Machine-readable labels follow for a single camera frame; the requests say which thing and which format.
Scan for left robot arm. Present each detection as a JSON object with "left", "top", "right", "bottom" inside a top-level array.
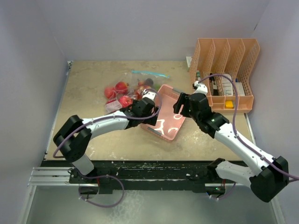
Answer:
[{"left": 53, "top": 97, "right": 161, "bottom": 183}]

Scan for pink perforated plastic basket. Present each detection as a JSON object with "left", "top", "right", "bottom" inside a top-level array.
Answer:
[{"left": 141, "top": 84, "right": 185, "bottom": 142}]

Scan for white bottle in organizer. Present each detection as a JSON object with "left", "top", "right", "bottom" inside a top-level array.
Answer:
[{"left": 221, "top": 74, "right": 234, "bottom": 96}]

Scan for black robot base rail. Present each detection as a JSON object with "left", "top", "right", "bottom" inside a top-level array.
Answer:
[{"left": 69, "top": 161, "right": 236, "bottom": 194}]

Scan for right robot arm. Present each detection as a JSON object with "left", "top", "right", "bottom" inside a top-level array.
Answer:
[{"left": 173, "top": 93, "right": 289, "bottom": 203}]

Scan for black item in organizer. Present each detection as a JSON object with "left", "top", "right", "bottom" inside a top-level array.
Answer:
[{"left": 209, "top": 77, "right": 219, "bottom": 96}]

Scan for yellow object in organizer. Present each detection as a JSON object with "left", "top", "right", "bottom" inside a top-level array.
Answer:
[{"left": 225, "top": 100, "right": 235, "bottom": 109}]

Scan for orange zip bag with apples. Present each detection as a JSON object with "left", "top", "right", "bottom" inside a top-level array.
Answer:
[{"left": 104, "top": 81, "right": 133, "bottom": 113}]

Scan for aluminium frame rail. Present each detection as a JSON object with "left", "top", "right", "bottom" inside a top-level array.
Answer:
[{"left": 28, "top": 167, "right": 78, "bottom": 186}]

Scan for white box in organizer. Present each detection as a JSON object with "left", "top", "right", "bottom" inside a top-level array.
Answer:
[{"left": 235, "top": 82, "right": 245, "bottom": 96}]

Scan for orange desk file organizer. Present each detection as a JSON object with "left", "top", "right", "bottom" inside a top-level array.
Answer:
[{"left": 189, "top": 38, "right": 260, "bottom": 113}]

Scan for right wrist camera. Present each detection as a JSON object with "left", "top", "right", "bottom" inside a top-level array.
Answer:
[{"left": 192, "top": 81, "right": 208, "bottom": 95}]

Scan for white box behind organizer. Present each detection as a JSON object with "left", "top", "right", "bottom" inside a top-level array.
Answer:
[{"left": 185, "top": 56, "right": 192, "bottom": 71}]

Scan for blue zip bag small fruits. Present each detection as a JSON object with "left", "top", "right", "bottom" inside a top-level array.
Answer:
[{"left": 128, "top": 70, "right": 170, "bottom": 99}]

